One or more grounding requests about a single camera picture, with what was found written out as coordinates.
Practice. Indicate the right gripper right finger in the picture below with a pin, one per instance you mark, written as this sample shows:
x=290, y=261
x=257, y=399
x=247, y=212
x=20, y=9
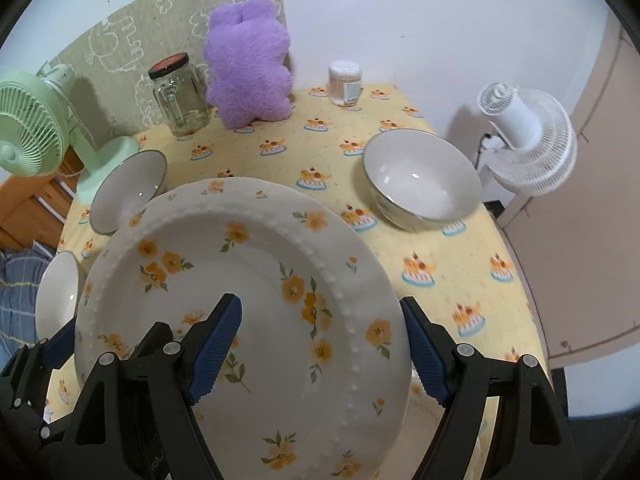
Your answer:
x=531, y=439

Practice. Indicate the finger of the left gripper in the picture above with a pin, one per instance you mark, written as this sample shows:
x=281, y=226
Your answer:
x=24, y=385

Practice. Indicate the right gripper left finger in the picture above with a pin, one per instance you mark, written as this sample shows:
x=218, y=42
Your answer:
x=134, y=418

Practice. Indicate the large white floral bowl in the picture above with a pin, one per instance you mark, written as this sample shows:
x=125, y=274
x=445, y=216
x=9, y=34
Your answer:
x=58, y=294

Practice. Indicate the white plate orange flowers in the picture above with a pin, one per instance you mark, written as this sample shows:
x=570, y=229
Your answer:
x=315, y=383

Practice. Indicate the medium white floral bowl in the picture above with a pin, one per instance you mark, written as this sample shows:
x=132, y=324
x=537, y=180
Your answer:
x=133, y=183

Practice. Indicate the blue plaid pillow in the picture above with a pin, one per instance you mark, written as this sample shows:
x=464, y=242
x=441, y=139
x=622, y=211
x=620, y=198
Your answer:
x=21, y=274

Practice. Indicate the wooden bed headboard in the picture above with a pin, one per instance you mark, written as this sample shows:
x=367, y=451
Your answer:
x=36, y=209

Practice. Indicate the beige door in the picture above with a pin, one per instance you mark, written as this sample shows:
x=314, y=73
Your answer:
x=579, y=245

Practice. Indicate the green desk fan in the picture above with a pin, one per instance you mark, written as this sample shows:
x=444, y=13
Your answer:
x=39, y=125

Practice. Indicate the small white floral bowl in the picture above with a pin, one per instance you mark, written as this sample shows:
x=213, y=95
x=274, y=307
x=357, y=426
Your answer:
x=419, y=181

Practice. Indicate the white desk fan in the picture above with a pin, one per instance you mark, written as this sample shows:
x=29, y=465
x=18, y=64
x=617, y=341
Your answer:
x=538, y=150

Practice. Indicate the glass jar red lid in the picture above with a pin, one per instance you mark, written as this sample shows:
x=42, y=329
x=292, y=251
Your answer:
x=178, y=93

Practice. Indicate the purple plush toy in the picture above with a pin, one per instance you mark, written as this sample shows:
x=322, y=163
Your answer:
x=245, y=49

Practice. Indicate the cotton swab container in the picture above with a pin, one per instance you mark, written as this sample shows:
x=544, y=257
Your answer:
x=344, y=82

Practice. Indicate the green cartoon wall mat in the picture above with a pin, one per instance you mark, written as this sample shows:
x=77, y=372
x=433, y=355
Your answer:
x=113, y=93

